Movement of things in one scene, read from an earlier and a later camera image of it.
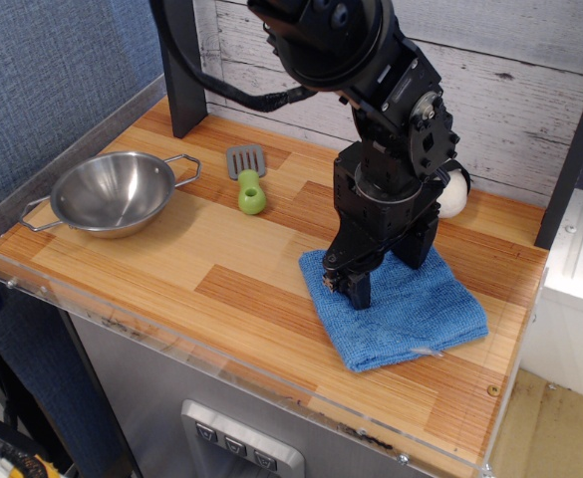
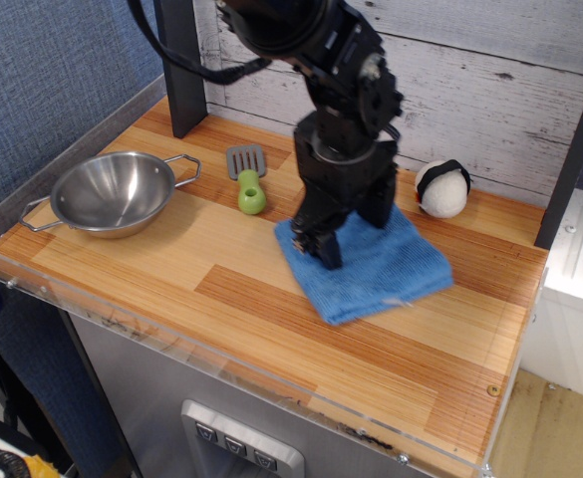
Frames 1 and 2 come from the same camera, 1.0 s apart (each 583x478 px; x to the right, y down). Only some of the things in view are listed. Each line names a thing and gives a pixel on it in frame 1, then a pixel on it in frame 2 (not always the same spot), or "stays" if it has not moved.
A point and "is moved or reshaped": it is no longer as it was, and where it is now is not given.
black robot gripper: [366, 228] → [329, 168]
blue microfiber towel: [412, 313] is moved or reshaped
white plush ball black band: [453, 198] stays
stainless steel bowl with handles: [112, 194] stays
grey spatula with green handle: [247, 164] stays
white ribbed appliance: [568, 344] stays
